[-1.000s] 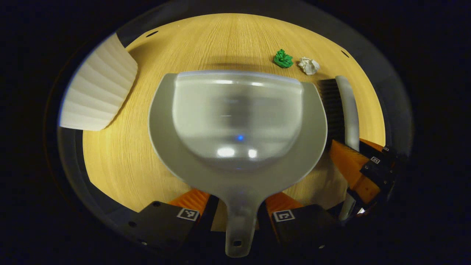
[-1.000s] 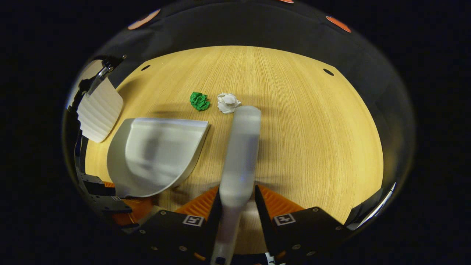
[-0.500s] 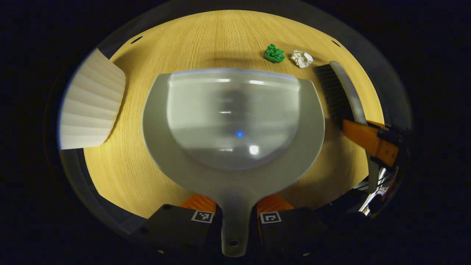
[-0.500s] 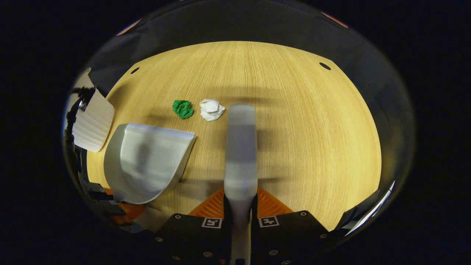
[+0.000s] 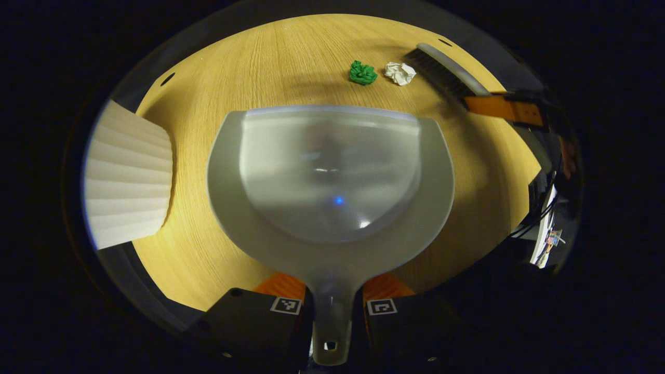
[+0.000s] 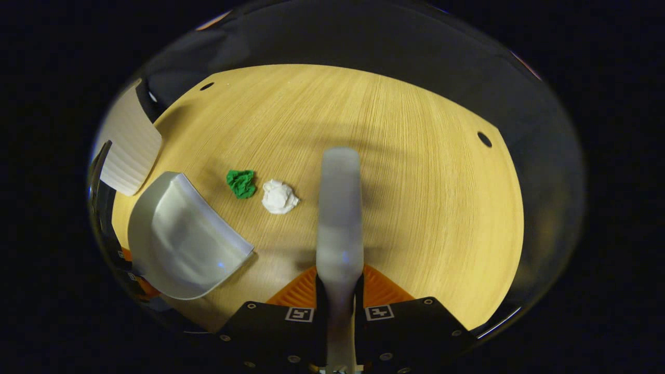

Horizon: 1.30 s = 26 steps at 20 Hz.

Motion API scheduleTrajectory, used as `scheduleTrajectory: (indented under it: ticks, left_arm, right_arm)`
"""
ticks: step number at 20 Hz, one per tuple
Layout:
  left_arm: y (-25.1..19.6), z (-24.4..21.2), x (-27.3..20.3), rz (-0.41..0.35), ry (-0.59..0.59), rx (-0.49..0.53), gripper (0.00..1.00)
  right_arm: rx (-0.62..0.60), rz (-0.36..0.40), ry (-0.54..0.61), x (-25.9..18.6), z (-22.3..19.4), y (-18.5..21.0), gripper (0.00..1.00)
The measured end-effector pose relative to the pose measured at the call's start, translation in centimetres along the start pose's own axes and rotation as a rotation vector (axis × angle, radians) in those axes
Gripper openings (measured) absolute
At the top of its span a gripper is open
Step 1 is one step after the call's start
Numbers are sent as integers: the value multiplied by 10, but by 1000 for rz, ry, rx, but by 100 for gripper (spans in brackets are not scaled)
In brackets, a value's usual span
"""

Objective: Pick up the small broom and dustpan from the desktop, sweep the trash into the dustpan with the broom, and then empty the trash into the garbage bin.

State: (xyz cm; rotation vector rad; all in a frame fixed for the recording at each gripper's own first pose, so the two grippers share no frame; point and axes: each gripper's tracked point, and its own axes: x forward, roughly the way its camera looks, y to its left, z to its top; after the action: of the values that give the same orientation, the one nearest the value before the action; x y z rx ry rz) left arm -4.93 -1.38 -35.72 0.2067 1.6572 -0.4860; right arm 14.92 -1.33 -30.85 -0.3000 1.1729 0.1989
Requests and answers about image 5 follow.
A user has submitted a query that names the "small white broom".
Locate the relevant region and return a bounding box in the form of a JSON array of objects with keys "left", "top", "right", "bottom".
[{"left": 404, "top": 43, "right": 491, "bottom": 110}]

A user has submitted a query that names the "white sheet with colourful print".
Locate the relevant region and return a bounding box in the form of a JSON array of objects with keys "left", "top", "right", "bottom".
[{"left": 530, "top": 184, "right": 567, "bottom": 268}]

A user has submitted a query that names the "white ribbed garbage bin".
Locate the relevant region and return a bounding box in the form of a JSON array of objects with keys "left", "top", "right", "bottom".
[{"left": 83, "top": 100, "right": 174, "bottom": 251}]

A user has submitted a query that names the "green paper ball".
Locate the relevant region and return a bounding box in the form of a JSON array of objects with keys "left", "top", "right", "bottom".
[{"left": 349, "top": 60, "right": 378, "bottom": 86}]

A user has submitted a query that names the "black cable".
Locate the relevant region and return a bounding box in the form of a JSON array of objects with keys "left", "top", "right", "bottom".
[{"left": 509, "top": 171, "right": 562, "bottom": 239}]

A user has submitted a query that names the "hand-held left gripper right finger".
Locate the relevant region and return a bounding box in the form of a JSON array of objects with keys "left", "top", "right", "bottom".
[{"left": 353, "top": 273, "right": 468, "bottom": 372}]

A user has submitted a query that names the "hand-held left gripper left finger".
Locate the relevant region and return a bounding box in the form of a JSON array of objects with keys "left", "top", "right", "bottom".
[{"left": 187, "top": 272, "right": 315, "bottom": 372}]

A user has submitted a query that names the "white paper ball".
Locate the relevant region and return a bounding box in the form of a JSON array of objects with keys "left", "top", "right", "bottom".
[{"left": 384, "top": 62, "right": 417, "bottom": 86}]

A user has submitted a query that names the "white plastic dustpan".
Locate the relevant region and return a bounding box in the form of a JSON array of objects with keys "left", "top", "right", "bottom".
[{"left": 207, "top": 105, "right": 456, "bottom": 366}]

